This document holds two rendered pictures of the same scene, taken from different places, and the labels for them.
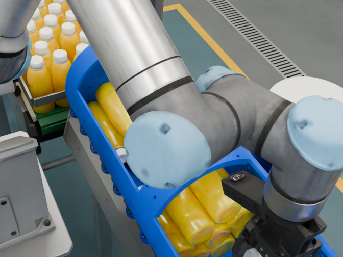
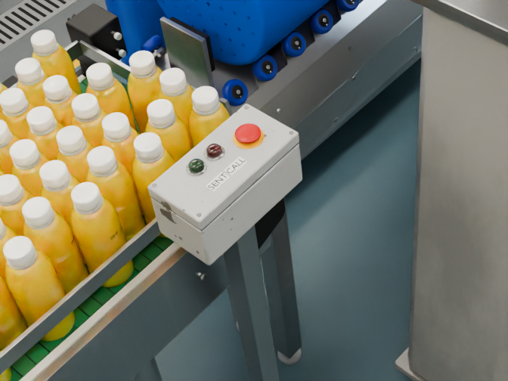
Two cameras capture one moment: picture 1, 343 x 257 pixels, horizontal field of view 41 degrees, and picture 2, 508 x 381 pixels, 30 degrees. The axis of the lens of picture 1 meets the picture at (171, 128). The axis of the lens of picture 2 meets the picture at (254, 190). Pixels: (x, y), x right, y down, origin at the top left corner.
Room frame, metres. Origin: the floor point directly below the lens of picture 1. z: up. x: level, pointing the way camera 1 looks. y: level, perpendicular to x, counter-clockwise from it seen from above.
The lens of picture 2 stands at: (1.08, 1.43, 2.04)
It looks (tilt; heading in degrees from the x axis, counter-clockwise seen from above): 49 degrees down; 262
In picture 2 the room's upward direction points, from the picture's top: 9 degrees counter-clockwise
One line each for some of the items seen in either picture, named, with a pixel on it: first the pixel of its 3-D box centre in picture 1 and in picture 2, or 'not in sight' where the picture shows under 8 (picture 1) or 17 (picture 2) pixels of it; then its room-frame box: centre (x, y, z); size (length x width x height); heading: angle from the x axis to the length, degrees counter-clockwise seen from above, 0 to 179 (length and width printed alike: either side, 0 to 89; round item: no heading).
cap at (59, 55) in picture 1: (59, 55); (172, 80); (1.03, 0.34, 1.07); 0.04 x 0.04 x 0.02
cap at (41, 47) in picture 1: (41, 47); (160, 112); (1.06, 0.40, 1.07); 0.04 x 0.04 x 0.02
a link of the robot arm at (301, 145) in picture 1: (311, 148); not in sight; (0.36, -0.16, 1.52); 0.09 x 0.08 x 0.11; 56
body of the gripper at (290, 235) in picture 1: (283, 229); not in sight; (0.35, -0.17, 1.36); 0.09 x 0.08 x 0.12; 34
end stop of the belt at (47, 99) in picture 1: (98, 83); (159, 92); (1.05, 0.23, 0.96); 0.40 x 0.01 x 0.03; 124
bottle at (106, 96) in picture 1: (120, 111); not in sight; (0.80, 0.13, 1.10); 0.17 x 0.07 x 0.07; 34
